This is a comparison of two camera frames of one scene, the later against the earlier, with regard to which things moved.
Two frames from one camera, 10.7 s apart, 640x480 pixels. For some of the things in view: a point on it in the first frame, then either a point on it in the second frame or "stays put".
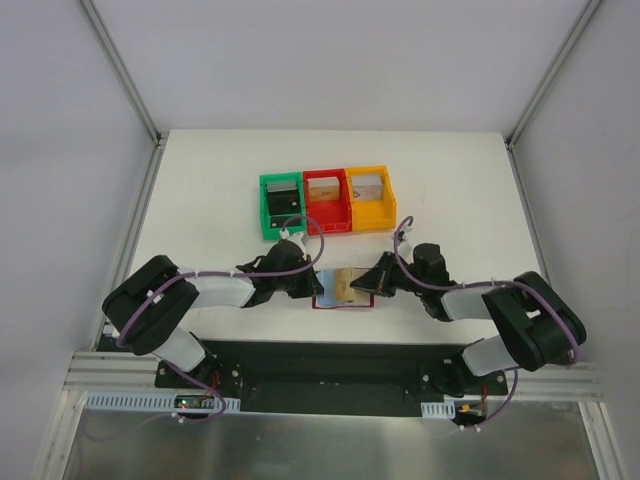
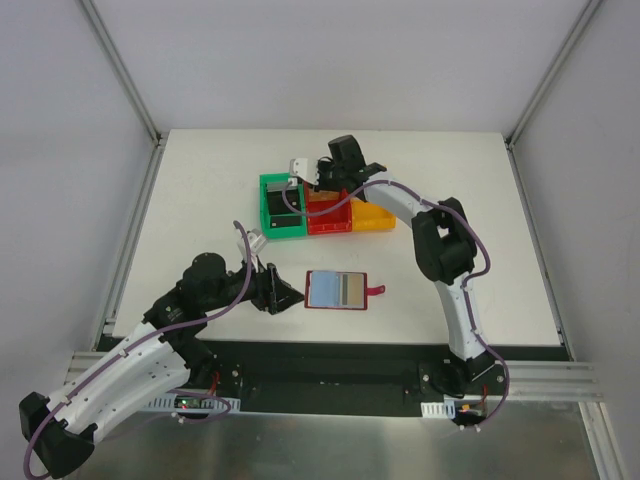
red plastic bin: x=327 y=201 stays put
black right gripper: x=385 y=278 to x=326 y=176
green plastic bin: x=282 y=197 stays put
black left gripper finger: x=312 y=285 to x=281 y=293
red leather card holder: x=337 y=290 stays put
